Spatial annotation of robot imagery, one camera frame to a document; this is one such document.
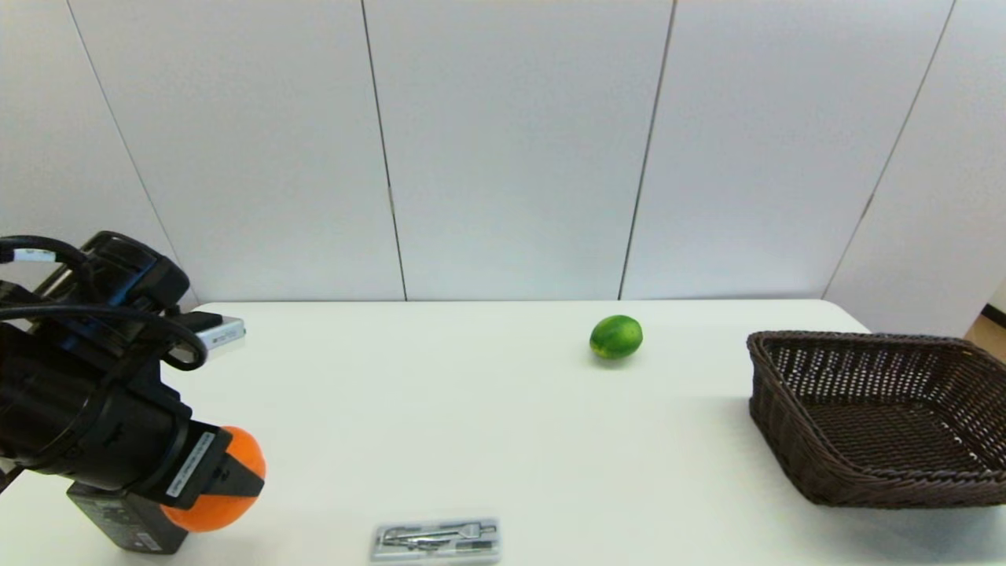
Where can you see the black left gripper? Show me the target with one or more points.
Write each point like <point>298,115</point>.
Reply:
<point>185,464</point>

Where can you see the orange fruit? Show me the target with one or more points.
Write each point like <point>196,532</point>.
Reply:
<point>214,515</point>

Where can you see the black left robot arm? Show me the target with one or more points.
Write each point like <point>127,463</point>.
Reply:
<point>71,409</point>

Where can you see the dark grey pump bottle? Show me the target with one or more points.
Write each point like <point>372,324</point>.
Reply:
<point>118,519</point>

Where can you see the clear case with metal tools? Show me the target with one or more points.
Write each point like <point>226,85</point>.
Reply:
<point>436,541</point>

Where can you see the green lime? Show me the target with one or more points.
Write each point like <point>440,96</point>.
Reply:
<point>616,337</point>

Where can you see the dark brown wicker basket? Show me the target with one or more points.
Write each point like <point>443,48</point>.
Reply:
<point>872,472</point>

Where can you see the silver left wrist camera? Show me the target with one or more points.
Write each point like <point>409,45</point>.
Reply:
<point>222,332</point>

